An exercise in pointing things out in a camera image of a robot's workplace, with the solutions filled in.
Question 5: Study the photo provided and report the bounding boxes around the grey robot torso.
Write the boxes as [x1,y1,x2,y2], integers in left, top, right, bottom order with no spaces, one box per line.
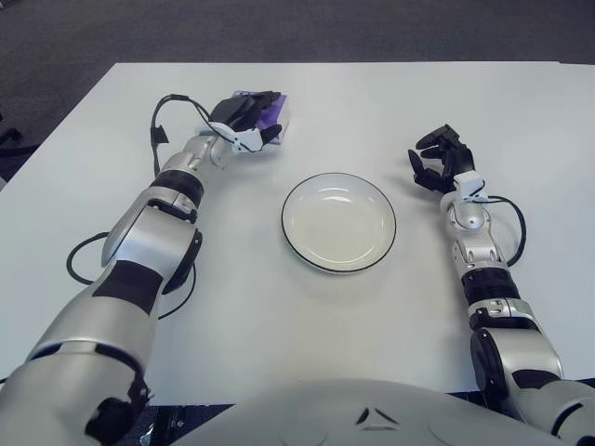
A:
[157,378,559,446]

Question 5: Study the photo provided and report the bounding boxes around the white plate with black rim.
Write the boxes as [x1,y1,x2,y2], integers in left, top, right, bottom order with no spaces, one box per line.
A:
[280,172,398,275]

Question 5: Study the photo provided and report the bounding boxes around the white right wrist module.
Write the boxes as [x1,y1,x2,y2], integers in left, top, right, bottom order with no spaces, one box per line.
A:
[453,171,489,204]

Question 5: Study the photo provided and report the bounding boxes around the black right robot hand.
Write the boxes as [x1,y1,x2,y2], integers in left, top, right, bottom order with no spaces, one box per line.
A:
[407,124,476,195]

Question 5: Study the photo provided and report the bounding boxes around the thin black left elbow cable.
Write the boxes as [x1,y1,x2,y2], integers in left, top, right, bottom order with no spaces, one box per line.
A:
[67,231,196,321]

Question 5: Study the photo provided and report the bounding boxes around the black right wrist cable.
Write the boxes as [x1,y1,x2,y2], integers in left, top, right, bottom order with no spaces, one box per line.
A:
[473,194,527,269]

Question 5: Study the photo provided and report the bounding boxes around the purple tissue paper pack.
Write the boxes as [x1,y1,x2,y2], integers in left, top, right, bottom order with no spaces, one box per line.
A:
[234,90,293,157]

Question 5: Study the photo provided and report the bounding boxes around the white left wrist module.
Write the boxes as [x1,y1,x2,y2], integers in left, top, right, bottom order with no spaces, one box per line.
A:
[230,128,264,154]

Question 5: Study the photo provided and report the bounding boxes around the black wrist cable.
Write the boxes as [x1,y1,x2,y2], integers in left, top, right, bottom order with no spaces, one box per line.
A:
[149,94,233,168]
[473,194,527,269]

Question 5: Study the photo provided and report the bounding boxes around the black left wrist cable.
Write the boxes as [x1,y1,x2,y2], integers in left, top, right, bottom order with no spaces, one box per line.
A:
[149,94,233,168]

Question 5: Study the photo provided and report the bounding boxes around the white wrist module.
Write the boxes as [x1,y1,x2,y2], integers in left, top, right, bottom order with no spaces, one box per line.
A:
[453,171,489,204]
[230,128,264,154]

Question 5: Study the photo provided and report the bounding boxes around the black office chair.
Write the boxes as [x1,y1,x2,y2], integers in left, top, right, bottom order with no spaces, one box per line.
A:
[0,111,38,159]

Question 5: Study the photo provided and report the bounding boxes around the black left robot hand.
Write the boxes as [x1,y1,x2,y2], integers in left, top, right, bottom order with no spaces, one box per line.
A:
[209,90,285,145]

